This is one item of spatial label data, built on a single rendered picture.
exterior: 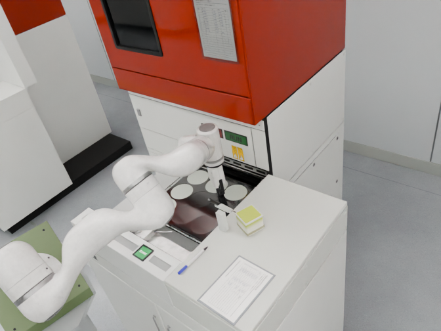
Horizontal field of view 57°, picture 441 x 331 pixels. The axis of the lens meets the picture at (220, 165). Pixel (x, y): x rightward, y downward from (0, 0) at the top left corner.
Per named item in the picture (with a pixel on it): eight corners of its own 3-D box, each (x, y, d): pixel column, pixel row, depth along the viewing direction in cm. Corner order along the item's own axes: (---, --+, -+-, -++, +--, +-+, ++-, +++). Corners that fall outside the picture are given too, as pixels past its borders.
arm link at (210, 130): (199, 162, 157) (222, 161, 156) (191, 134, 150) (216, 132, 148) (201, 150, 164) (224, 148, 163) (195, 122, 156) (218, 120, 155)
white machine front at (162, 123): (150, 148, 224) (129, 83, 201) (275, 196, 178) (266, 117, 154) (146, 151, 223) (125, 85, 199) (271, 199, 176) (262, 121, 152)
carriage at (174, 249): (138, 226, 172) (136, 221, 170) (203, 263, 151) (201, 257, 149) (125, 239, 167) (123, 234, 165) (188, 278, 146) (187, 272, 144)
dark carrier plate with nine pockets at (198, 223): (197, 166, 192) (196, 165, 191) (256, 189, 172) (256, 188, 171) (144, 211, 172) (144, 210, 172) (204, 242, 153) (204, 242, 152)
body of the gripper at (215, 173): (201, 155, 165) (206, 176, 171) (208, 169, 157) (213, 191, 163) (218, 150, 166) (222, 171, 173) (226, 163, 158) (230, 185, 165)
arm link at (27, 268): (28, 310, 124) (22, 318, 102) (-11, 263, 123) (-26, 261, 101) (62, 282, 129) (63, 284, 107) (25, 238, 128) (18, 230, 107)
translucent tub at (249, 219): (254, 217, 149) (251, 203, 145) (265, 228, 144) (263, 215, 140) (236, 226, 147) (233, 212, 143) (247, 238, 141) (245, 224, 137)
